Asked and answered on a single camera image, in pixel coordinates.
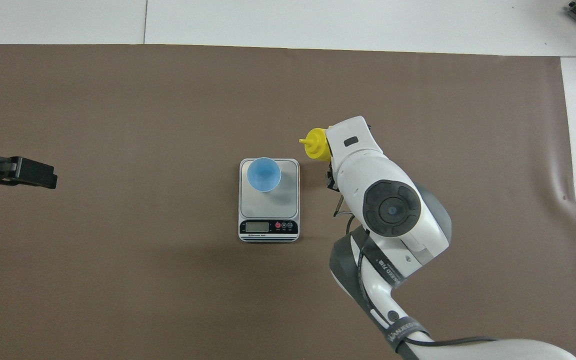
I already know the light blue plastic cup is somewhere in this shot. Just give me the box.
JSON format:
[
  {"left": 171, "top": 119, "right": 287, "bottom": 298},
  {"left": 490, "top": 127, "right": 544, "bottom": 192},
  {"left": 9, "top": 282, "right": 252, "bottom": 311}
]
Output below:
[{"left": 246, "top": 157, "right": 282, "bottom": 193}]

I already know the yellow squeeze bottle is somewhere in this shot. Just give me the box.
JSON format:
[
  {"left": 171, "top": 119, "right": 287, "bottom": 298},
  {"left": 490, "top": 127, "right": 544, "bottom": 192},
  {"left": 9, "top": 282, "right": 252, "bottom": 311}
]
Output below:
[{"left": 299, "top": 128, "right": 331, "bottom": 162}]

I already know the silver digital kitchen scale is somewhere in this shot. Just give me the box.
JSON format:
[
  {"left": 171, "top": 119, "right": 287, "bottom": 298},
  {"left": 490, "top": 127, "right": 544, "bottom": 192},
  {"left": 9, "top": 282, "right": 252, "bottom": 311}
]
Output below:
[{"left": 238, "top": 158, "right": 300, "bottom": 243}]

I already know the brown paper table mat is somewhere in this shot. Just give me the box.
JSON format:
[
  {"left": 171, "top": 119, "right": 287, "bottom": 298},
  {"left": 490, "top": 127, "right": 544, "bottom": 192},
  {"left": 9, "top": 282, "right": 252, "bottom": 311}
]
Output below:
[{"left": 0, "top": 44, "right": 576, "bottom": 360}]

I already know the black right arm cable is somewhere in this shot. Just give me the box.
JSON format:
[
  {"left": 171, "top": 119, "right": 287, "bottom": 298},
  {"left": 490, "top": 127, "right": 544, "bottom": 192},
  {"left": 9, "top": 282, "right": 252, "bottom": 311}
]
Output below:
[{"left": 333, "top": 195, "right": 499, "bottom": 360}]

